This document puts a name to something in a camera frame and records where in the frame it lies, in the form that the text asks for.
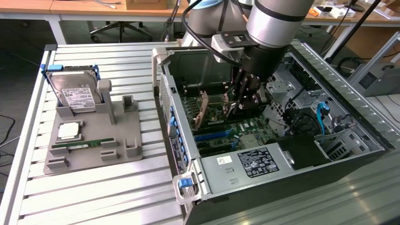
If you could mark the black expansion slot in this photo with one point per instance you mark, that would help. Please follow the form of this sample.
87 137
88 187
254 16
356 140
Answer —
219 152

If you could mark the green RAM stick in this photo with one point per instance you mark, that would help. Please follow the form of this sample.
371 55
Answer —
87 143

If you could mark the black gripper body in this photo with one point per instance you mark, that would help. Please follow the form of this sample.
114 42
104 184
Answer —
263 63

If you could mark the silver hard disk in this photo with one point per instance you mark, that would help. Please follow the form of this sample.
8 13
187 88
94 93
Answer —
78 93

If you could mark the metal disk bay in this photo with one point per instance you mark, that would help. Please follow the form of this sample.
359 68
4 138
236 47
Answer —
343 147

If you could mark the metal disk bay cage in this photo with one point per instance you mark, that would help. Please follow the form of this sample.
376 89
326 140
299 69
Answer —
307 99

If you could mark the metal socket cover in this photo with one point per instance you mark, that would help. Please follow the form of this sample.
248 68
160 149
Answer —
228 98

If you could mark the brown cardboard box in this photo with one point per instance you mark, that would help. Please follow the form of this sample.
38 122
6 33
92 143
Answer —
146 4

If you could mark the black monitor stand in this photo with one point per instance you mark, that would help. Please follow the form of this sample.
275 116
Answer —
356 7

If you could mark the blue disk caddy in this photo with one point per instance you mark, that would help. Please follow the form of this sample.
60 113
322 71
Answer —
55 68

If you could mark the grey power supply unit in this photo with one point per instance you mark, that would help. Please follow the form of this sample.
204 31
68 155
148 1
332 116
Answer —
231 173

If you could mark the thin metal locking lever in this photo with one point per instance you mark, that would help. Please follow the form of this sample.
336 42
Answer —
199 85

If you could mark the black RAM stick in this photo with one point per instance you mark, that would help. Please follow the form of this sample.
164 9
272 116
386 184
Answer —
215 123

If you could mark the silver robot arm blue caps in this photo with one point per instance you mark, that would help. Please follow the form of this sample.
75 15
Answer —
275 21

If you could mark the white box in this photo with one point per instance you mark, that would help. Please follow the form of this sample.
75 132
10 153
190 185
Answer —
339 12

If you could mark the black office chair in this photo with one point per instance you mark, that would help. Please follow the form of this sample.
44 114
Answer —
120 28

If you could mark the graphics card with black fan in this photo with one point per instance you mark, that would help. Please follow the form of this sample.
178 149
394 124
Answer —
215 110

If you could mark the green motherboard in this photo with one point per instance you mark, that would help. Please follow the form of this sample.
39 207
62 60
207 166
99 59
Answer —
250 126

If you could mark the silver chipset heatsink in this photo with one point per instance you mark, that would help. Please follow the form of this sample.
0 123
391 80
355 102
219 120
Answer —
252 141

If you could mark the black stand pole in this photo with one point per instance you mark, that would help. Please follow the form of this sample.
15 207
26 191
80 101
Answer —
356 28

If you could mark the silver CPU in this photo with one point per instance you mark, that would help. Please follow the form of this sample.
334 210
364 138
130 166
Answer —
68 130

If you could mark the open black PC case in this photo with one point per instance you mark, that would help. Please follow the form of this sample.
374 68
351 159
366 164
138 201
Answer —
282 194

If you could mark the wooden office desk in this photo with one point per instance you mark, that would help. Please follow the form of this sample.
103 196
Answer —
375 18
31 9

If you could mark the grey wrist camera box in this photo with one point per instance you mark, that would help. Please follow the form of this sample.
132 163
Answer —
224 45

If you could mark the grey parts rack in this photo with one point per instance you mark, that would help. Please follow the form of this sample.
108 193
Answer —
94 126

